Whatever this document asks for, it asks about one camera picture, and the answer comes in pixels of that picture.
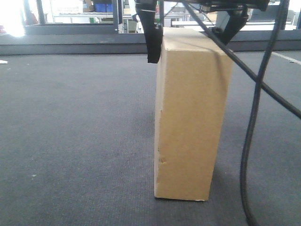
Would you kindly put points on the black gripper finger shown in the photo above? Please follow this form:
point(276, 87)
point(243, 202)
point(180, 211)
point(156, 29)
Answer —
point(146, 10)

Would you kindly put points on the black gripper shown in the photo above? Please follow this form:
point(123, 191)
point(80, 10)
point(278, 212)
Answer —
point(229, 23)

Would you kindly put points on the tall brown cardboard box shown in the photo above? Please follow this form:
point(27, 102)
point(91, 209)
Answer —
point(193, 77)

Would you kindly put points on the blue storage crate on rack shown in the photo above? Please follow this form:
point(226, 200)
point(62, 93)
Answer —
point(103, 7)

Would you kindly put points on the black metal frame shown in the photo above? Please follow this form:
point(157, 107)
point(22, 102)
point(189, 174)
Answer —
point(68, 17)

